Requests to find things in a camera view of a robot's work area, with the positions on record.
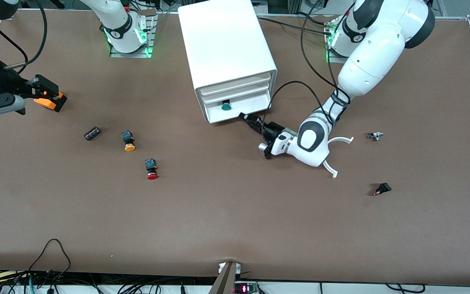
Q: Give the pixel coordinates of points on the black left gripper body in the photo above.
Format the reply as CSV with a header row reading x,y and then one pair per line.
x,y
270,129

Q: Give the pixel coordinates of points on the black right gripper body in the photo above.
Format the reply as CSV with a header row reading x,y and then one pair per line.
x,y
9,84

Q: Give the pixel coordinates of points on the white plastic drawer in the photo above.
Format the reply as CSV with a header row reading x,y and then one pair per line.
x,y
236,91
235,83
239,115

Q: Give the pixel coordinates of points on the green push button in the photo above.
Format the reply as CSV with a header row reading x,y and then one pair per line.
x,y
226,107

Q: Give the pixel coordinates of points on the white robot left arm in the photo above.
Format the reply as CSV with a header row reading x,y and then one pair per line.
x,y
373,53

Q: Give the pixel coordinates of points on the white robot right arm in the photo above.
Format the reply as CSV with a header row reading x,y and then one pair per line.
x,y
120,24

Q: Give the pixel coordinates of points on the white drawer cabinet shell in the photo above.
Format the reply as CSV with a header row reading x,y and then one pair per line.
x,y
222,41

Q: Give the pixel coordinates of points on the yellow push button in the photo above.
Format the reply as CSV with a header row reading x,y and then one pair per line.
x,y
129,147

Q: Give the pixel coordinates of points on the red push button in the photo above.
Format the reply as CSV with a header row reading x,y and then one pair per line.
x,y
152,175

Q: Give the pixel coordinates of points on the white curved plastic clip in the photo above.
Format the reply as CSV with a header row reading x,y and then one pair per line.
x,y
343,139

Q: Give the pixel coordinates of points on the metal base mounting plate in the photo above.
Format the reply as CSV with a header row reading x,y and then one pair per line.
x,y
129,55

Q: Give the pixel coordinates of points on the device with red display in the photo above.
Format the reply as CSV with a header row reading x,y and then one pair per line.
x,y
245,288

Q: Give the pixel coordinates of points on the orange black switch box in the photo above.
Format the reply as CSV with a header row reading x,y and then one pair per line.
x,y
53,104

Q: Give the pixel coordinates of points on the small silver toggle switch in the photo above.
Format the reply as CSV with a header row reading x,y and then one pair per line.
x,y
375,136

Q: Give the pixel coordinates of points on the black rocker switch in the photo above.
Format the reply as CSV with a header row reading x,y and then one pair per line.
x,y
384,188

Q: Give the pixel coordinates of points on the silver post clamp bracket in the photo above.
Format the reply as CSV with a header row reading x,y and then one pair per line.
x,y
238,268

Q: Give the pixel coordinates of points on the brown camera mounting post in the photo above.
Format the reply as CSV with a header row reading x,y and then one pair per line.
x,y
225,281

